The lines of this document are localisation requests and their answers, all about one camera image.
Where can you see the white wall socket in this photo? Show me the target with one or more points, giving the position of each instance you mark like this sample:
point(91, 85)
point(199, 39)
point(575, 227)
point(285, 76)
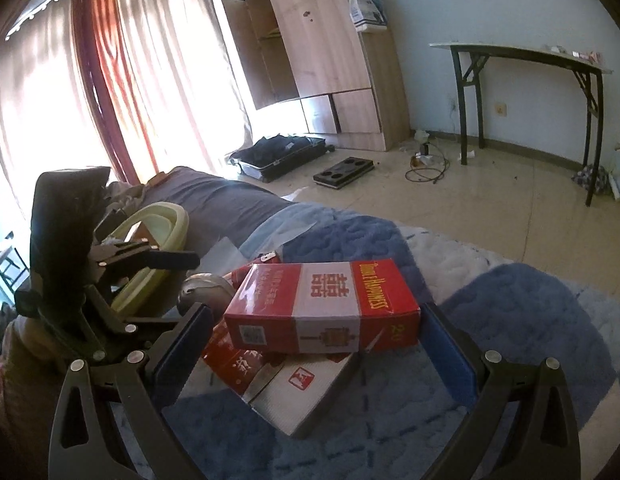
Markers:
point(501, 109)

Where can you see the person's left forearm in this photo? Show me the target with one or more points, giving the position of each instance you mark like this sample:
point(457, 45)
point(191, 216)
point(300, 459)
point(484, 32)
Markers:
point(25, 400)

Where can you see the flat red white box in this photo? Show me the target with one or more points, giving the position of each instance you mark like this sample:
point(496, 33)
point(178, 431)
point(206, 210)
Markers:
point(300, 395)

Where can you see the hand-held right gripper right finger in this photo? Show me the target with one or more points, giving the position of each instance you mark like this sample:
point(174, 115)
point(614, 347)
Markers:
point(447, 360)

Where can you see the small red box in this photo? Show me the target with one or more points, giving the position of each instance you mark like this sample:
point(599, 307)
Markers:
point(240, 276)

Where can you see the red white carton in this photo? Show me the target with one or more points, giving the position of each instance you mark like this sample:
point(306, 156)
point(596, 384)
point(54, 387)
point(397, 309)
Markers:
point(315, 290)

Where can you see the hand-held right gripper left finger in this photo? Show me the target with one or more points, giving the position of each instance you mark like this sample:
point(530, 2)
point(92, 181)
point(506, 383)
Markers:
point(182, 355)

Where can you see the black metal frame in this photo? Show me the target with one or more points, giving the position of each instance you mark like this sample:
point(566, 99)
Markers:
point(10, 265)

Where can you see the patterned cloth pile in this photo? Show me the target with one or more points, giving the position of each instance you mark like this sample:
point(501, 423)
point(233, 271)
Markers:
point(592, 177)

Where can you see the white printed bag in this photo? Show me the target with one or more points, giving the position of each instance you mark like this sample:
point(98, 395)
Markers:
point(367, 7)

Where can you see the orange curtain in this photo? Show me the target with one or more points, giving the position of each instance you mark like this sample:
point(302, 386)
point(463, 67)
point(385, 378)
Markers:
point(110, 75)

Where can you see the small brown box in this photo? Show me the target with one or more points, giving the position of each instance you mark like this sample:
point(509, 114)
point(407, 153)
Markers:
point(157, 178)

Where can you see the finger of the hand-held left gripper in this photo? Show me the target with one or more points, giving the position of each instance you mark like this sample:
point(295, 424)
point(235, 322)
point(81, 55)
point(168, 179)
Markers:
point(175, 260)
point(140, 329)

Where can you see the grey bedsheet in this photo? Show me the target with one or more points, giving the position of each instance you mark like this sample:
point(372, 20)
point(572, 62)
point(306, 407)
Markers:
point(215, 200)

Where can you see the dark clothes pile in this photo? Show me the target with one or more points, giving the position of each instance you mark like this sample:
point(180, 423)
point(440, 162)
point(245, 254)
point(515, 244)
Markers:
point(125, 197)

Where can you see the black leg folding table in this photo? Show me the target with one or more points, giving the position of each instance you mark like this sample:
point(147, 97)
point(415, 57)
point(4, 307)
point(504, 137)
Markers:
point(515, 52)

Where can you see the black foam tray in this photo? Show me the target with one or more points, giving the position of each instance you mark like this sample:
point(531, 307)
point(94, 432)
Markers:
point(342, 172)

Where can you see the blue patterned blanket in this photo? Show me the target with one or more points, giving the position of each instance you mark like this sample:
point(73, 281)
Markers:
point(490, 310)

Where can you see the cream plastic basin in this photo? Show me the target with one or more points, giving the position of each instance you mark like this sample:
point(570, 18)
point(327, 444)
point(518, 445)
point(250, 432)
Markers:
point(170, 220)

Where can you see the silver round tin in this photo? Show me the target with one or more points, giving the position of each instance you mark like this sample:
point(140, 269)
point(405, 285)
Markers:
point(205, 290)

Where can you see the small items on table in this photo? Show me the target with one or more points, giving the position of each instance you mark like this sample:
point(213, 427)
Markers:
point(575, 53)

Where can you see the open dark suitcase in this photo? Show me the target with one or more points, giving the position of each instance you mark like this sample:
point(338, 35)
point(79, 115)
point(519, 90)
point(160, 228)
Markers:
point(280, 152)

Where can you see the wooden wardrobe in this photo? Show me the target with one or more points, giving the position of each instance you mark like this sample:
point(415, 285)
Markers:
point(330, 35)

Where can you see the beige curtain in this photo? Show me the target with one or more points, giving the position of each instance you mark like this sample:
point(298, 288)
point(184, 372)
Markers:
point(35, 110)
point(185, 60)

